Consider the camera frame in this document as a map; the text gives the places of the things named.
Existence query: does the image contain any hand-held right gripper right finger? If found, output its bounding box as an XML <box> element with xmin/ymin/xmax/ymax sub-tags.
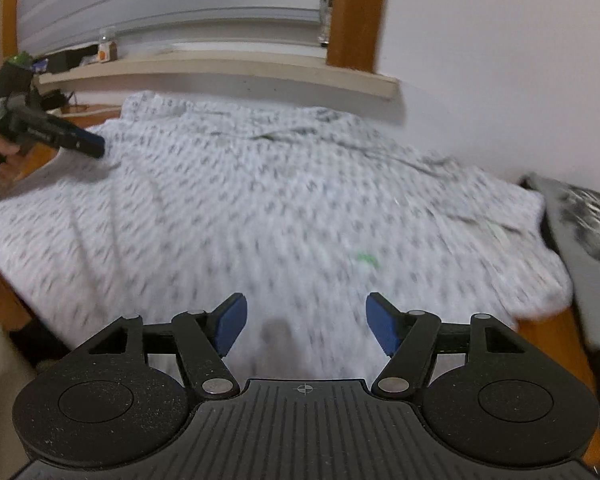
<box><xmin>365</xmin><ymin>292</ymin><xmax>528</xmax><ymax>402</ymax></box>

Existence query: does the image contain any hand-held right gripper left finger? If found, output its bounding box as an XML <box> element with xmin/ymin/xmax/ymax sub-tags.
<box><xmin>87</xmin><ymin>292</ymin><xmax>248</xmax><ymax>402</ymax></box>

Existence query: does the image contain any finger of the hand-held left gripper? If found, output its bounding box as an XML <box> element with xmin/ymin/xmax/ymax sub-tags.
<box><xmin>52</xmin><ymin>117</ymin><xmax>107</xmax><ymax>160</ymax></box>

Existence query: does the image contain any white patterned shirt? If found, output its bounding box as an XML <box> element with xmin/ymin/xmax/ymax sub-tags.
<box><xmin>0</xmin><ymin>91</ymin><xmax>573</xmax><ymax>381</ymax></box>

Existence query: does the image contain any person's left hand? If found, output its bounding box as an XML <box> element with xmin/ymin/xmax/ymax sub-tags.
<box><xmin>0</xmin><ymin>122</ymin><xmax>31</xmax><ymax>187</ymax></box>

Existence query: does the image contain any clear jar with white lid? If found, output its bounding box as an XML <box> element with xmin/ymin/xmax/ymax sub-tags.
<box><xmin>97</xmin><ymin>27</ymin><xmax>118</xmax><ymax>63</ymax></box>

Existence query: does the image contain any wooden desk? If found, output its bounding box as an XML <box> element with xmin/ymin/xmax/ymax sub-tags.
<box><xmin>0</xmin><ymin>250</ymin><xmax>36</xmax><ymax>331</ymax></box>

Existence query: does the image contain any beige window sill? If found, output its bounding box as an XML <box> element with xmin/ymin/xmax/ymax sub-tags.
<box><xmin>32</xmin><ymin>52</ymin><xmax>400</xmax><ymax>101</ymax></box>

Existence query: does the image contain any grey window blind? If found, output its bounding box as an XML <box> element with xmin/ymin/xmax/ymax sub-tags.
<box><xmin>17</xmin><ymin>0</ymin><xmax>331</xmax><ymax>56</ymax></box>

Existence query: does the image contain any grey printed sweatshirt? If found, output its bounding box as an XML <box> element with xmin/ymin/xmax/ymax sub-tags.
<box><xmin>520</xmin><ymin>172</ymin><xmax>600</xmax><ymax>351</ymax></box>

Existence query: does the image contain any person's beige jacket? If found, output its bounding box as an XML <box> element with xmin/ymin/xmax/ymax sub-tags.
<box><xmin>0</xmin><ymin>307</ymin><xmax>36</xmax><ymax>461</ymax></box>

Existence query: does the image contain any clear plastic cord pull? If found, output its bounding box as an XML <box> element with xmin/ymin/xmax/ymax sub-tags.
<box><xmin>318</xmin><ymin>0</ymin><xmax>333</xmax><ymax>46</ymax></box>

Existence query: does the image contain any wooden window frame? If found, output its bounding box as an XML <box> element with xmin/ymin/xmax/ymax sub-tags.
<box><xmin>0</xmin><ymin>0</ymin><xmax>393</xmax><ymax>73</ymax></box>

